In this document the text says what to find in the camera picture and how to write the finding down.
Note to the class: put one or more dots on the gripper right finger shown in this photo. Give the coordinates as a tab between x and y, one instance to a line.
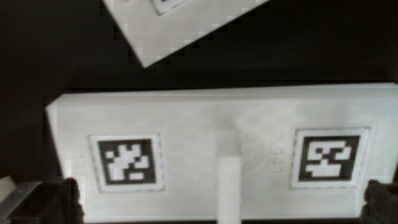
378	212

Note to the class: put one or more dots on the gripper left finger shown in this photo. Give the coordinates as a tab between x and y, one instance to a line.
42	203

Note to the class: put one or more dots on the white cabinet door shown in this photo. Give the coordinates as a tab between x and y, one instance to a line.
227	154
163	24

